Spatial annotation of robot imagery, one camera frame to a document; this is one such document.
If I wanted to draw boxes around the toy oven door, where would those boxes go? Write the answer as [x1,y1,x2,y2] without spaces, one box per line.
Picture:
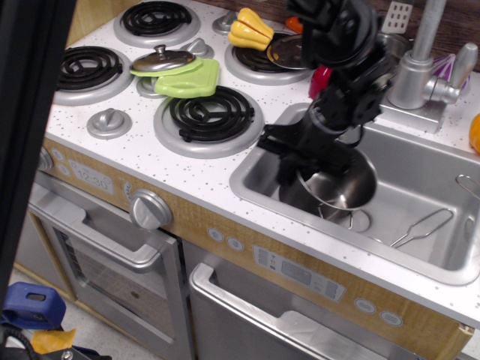
[29,172,194,359]

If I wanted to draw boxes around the orange toy fruit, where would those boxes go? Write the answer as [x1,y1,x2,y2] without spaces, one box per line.
[469,114,480,154]

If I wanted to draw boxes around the silver stove knob front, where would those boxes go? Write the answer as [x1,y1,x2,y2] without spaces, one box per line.
[86,108,133,140]

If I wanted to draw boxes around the yellow cloth on floor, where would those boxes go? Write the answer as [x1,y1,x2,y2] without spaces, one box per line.
[30,328,77,355]

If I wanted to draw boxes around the wire whisk utensil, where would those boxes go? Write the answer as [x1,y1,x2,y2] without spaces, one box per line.
[390,208,455,248]

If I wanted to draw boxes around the small steel pot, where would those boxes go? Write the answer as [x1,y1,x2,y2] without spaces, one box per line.
[278,148,377,227]

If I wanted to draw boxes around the stove burner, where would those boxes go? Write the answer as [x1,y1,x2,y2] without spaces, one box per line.
[224,45,313,86]
[113,1,200,49]
[53,46,133,107]
[153,86,264,159]

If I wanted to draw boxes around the silver stove knob middle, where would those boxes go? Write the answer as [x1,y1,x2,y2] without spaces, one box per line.
[181,37,215,59]

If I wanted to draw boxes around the front left stove burner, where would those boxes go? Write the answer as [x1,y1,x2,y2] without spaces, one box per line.
[53,46,133,107]

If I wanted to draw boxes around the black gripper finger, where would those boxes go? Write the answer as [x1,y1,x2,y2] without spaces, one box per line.
[276,152,299,185]

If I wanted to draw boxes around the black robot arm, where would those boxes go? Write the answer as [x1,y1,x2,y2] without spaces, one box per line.
[1,1,382,296]

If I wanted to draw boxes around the back left stove burner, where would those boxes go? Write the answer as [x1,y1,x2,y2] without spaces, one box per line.
[113,1,200,49]

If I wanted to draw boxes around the silver oven knob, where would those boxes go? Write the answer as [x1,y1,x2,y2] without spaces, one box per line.
[129,189,173,230]
[37,147,54,171]

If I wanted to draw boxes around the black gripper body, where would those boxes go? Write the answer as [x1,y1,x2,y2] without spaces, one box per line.
[258,100,353,173]

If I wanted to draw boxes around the silver oven knob right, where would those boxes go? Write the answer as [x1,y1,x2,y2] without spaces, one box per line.
[129,189,173,230]

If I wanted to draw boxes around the small steel pot lid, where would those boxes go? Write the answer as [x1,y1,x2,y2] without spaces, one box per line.
[132,44,197,72]

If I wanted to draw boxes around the yellow toy bell pepper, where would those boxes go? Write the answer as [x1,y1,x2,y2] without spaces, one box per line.
[227,7,275,51]

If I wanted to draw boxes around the toy dishwasher door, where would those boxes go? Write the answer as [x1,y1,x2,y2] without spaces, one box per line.
[189,262,418,359]

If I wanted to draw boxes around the red toy cup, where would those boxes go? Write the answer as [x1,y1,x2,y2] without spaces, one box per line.
[308,65,332,99]

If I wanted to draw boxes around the orange toy carrot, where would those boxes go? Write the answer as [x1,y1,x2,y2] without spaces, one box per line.
[285,16,304,34]

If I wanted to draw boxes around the steel saucepan on counter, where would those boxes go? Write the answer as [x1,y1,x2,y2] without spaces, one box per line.
[377,33,411,63]

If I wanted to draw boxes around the silver toy sink basin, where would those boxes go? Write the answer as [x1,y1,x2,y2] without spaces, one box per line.
[229,124,479,286]

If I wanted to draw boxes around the front right stove burner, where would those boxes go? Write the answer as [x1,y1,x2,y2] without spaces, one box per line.
[153,86,264,159]

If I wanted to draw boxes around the wire utensil handle right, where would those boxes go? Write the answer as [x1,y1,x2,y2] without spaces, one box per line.
[455,175,480,200]

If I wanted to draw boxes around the silver stove knob under board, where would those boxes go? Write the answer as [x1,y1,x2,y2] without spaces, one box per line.
[136,76,166,99]

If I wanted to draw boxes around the back right stove burner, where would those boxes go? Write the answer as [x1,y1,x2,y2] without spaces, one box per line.
[224,45,313,86]

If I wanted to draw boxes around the white slotted spatula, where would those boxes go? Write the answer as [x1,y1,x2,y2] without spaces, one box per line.
[381,0,414,35]

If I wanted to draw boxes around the silver oven knob left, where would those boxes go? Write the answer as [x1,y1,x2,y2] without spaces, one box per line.
[37,147,54,171]

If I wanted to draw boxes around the blue clamp tool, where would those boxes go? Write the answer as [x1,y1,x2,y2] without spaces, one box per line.
[1,282,66,330]

